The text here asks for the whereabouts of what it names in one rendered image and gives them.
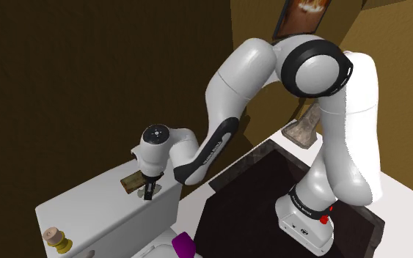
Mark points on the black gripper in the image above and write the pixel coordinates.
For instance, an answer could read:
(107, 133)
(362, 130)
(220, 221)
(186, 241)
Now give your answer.
(152, 178)

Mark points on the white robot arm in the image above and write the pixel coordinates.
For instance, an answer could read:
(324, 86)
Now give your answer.
(349, 143)

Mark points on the brown rectangular block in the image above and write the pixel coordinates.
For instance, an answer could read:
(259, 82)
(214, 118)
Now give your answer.
(131, 182)

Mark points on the purple cup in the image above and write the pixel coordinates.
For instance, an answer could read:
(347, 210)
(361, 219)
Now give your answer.
(184, 246)

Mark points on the dark robot stand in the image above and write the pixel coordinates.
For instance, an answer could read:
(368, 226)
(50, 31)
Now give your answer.
(249, 214)

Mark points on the yellow jar with beige lid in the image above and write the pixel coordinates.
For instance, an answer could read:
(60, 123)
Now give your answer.
(57, 240)

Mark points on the grey brown tapered object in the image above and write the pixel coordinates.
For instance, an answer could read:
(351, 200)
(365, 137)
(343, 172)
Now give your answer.
(306, 130)

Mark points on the framed wall picture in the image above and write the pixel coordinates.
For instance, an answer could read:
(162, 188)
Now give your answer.
(301, 18)

